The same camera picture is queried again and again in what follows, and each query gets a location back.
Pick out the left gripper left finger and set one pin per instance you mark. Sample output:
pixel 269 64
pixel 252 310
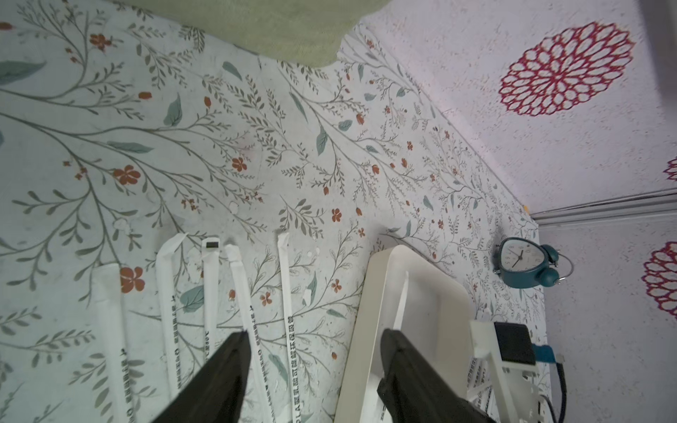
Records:
pixel 217 392

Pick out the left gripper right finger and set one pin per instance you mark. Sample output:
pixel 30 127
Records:
pixel 413 392

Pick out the white storage tray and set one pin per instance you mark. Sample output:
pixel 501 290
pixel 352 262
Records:
pixel 436 322

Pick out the wrapped straw right bundle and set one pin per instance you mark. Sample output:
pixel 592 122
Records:
pixel 479 386

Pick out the teal alarm clock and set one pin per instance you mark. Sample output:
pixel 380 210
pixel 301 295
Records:
pixel 523 264

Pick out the green cushion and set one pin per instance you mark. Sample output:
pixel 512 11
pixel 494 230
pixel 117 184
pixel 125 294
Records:
pixel 304 32

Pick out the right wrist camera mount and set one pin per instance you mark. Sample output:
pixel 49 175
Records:
pixel 513 364

